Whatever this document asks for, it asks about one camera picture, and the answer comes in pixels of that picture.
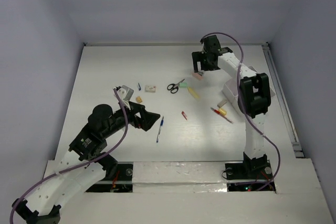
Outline beige eraser stick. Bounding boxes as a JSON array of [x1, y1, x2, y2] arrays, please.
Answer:
[[217, 99, 227, 108]]

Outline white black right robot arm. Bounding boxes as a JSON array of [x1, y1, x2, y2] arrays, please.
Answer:
[[192, 32, 271, 178]]

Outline white divided organizer box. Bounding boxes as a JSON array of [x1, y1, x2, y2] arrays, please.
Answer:
[[222, 65, 277, 114]]

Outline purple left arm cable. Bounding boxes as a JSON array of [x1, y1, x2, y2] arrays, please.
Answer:
[[9, 89, 130, 224]]

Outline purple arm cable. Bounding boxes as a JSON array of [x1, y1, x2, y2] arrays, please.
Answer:
[[9, 89, 130, 224], [201, 32, 281, 190]]

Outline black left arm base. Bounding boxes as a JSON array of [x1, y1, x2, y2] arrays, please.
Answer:
[[101, 163, 133, 185]]

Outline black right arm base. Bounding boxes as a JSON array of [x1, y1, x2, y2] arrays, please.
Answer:
[[222, 161, 273, 181]]

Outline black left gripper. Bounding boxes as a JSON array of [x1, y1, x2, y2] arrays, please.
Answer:
[[104, 99, 160, 137]]

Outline green highlighter cap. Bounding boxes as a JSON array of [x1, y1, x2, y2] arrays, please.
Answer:
[[179, 82, 188, 88]]

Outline yellow highlighter pen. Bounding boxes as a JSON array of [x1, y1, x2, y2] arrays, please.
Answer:
[[187, 87, 200, 100]]

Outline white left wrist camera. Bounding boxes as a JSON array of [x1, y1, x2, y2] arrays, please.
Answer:
[[116, 85, 134, 102]]

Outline black handled scissors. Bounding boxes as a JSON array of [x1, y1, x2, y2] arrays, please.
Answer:
[[167, 79, 184, 94]]

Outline yellow highlighter cap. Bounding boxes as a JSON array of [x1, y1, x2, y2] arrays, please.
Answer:
[[218, 108, 227, 116]]

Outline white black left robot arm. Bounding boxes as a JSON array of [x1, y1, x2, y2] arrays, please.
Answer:
[[10, 102, 160, 223]]

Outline red gel pen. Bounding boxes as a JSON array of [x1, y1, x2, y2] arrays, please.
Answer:
[[211, 107, 233, 124]]

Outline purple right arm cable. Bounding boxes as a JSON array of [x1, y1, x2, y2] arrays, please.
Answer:
[[201, 32, 281, 190]]

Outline blue gel pen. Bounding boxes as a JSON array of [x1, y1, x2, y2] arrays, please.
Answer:
[[156, 116, 164, 143]]

